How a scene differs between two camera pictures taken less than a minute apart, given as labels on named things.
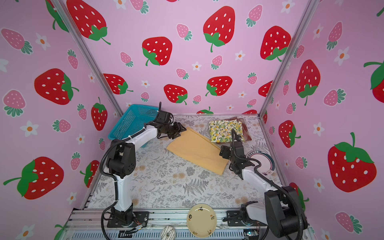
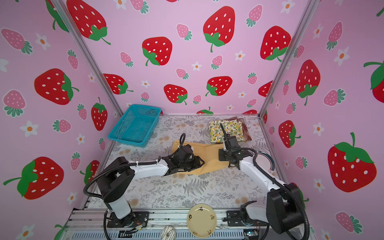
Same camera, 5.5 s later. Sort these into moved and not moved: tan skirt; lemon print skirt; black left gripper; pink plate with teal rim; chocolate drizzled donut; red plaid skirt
Moved: black left gripper; tan skirt
Not moved: red plaid skirt; pink plate with teal rim; chocolate drizzled donut; lemon print skirt
